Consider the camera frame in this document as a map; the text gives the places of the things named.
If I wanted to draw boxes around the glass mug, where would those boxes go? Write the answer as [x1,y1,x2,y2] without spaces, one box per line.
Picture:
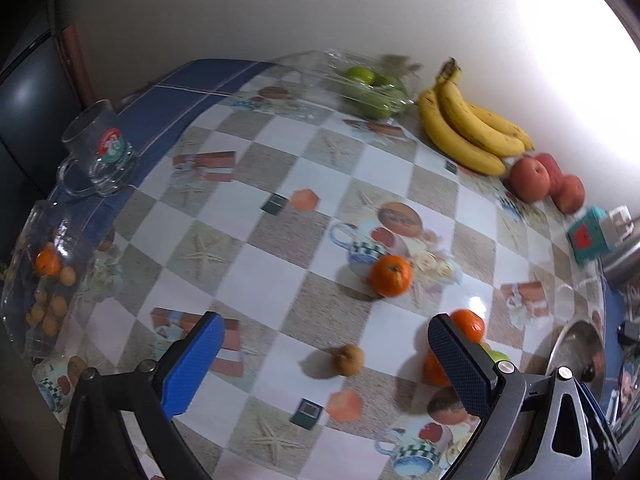
[56,99,143,198]

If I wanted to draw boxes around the printed checkered tablecloth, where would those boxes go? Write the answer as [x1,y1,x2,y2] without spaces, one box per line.
[30,52,608,480]

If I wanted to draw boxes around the large orange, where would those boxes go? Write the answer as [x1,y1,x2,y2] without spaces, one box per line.
[423,347,453,387]

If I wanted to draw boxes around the small brown fruit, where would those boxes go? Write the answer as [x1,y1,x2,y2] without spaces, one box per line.
[332,344,365,377]

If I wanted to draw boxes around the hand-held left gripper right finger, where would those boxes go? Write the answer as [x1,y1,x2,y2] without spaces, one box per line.
[427,313,623,480]

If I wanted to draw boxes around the clear box of small fruits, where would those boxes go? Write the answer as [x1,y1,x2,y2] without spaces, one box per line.
[0,200,126,366]

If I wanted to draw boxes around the orange with stem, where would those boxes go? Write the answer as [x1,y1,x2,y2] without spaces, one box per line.
[370,255,413,298]

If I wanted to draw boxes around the white plug adapter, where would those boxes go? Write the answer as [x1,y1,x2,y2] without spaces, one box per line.
[602,206,636,248]

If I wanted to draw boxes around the black adapter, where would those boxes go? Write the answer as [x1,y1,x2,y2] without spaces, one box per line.
[617,320,640,348]

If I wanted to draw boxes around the steel bowl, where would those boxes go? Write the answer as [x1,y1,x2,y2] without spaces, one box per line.
[545,319,608,411]

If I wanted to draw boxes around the dark grey appliance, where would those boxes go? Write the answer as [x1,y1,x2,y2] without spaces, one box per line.
[0,30,83,201]

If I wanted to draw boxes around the steel kettle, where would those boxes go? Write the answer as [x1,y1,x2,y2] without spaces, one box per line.
[597,237,640,286]

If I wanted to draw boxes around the clear plastic container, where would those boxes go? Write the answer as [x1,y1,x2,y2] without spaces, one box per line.
[320,50,426,121]

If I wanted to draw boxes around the brown wooden post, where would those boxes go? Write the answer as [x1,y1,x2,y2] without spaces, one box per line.
[55,22,97,108]

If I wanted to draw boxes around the green fruit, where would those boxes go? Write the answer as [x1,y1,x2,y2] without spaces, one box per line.
[345,66,376,86]
[376,75,407,95]

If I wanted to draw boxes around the colourful printed packet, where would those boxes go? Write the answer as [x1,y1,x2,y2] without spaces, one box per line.
[607,355,640,441]

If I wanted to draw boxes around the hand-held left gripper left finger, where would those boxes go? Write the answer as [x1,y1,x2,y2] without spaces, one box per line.
[59,311,226,480]

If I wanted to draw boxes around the red apple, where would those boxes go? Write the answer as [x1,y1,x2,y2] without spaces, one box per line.
[535,152,565,196]
[552,174,586,215]
[509,156,551,203]

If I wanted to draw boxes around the small orange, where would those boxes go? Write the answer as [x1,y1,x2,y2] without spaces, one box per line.
[35,250,62,277]

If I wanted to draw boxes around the yellow banana bunch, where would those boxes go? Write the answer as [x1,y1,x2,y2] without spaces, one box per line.
[417,57,535,177]

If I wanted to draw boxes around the teal cube socket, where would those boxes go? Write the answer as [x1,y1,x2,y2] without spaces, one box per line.
[566,206,613,266]

